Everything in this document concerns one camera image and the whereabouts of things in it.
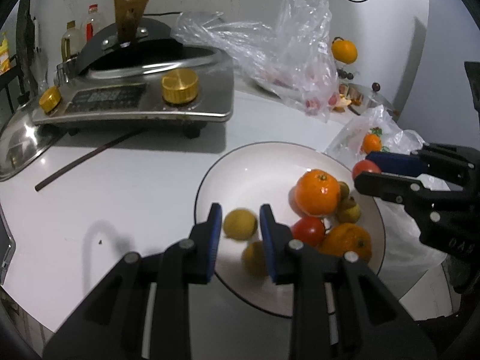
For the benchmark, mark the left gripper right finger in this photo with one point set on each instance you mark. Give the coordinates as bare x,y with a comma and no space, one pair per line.
341,310

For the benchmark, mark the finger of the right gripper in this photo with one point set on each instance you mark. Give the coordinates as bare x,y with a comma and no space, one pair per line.
405,161
390,187

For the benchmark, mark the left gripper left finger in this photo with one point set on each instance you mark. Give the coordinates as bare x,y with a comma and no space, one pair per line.
110,322

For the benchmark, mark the cherry tomato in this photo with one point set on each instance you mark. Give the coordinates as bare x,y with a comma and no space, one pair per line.
309,230
365,166

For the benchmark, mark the mandarin orange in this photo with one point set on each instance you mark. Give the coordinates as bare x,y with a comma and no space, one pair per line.
371,143
317,193
347,237

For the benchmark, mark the yellow small fruit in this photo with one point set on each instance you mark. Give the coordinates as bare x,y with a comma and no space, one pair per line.
253,259
348,211
240,225
344,190

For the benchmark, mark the printed plastic bag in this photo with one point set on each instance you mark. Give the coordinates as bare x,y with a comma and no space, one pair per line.
374,129

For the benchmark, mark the small steel saucepan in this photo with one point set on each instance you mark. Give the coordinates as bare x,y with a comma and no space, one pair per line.
364,97

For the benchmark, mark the smartphone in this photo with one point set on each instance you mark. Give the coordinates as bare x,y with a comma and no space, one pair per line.
7,246

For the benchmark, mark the white round plate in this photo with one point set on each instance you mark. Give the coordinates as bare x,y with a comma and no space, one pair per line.
247,178

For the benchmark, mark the large orange on box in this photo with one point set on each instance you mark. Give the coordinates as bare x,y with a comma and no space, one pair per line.
344,51

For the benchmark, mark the clear plastic bag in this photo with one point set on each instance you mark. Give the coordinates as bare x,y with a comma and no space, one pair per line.
291,59

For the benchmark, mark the steel wok lid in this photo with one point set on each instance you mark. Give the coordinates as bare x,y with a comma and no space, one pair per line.
22,141

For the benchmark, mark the induction cooker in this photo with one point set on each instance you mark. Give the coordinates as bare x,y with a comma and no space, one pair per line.
134,96

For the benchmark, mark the black wok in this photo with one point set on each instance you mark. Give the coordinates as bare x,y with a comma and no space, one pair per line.
133,41

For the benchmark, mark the oil bottle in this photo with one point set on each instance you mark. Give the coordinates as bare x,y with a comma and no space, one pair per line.
72,42

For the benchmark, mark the yellow detergent bottle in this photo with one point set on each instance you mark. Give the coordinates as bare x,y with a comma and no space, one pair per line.
5,63

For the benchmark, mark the red label bottle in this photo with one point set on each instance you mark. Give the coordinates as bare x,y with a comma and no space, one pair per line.
94,22

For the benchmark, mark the black umbrella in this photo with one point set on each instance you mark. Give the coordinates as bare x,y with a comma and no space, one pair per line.
25,44

